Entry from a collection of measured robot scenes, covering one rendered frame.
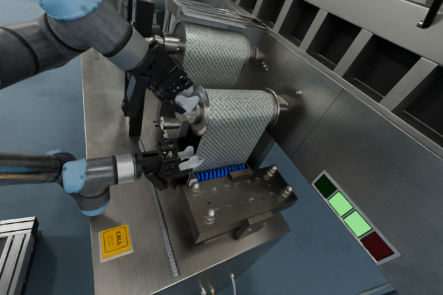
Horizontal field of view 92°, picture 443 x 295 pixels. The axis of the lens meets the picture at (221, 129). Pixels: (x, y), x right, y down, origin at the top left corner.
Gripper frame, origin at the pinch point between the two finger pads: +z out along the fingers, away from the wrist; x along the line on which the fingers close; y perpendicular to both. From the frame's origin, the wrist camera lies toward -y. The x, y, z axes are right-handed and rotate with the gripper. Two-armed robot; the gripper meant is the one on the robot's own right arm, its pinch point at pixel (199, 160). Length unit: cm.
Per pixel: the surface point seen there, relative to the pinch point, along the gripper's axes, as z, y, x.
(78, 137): -40, -109, 127
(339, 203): 29.8, 9.3, -29.8
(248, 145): 17.8, 4.7, -0.3
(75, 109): -42, -109, 167
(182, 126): -5.3, 9.1, 7.0
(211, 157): 4.0, 1.3, -0.3
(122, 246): -24.1, -16.6, -12.5
